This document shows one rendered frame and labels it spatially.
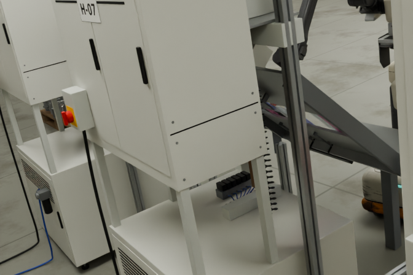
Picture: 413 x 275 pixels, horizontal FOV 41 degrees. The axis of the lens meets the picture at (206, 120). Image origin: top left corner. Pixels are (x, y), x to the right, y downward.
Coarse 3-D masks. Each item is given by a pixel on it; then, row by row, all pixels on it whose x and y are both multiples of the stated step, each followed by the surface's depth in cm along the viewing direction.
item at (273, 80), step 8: (256, 72) 184; (264, 72) 179; (272, 72) 174; (280, 72) 170; (264, 80) 189; (272, 80) 184; (280, 80) 178; (264, 88) 201; (272, 88) 195; (280, 88) 189; (264, 96) 206; (272, 96) 207; (280, 96) 200; (264, 104) 208; (280, 104) 213; (304, 104) 193; (312, 112) 198
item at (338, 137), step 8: (264, 112) 248; (272, 120) 255; (280, 120) 244; (288, 128) 253; (312, 128) 226; (320, 128) 219; (312, 136) 242; (320, 136) 233; (328, 136) 225; (336, 136) 217; (344, 136) 209; (336, 144) 232; (344, 144) 224; (352, 144) 216; (360, 152) 223; (368, 152) 215
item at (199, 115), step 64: (64, 0) 179; (128, 0) 138; (192, 0) 142; (128, 64) 151; (192, 64) 146; (128, 128) 167; (192, 128) 150; (256, 128) 162; (256, 192) 171; (128, 256) 210; (192, 256) 160
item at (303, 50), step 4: (300, 48) 227; (304, 48) 227; (276, 52) 224; (300, 52) 226; (304, 52) 227; (272, 56) 224; (276, 56) 223; (300, 56) 226; (276, 60) 222; (280, 64) 223
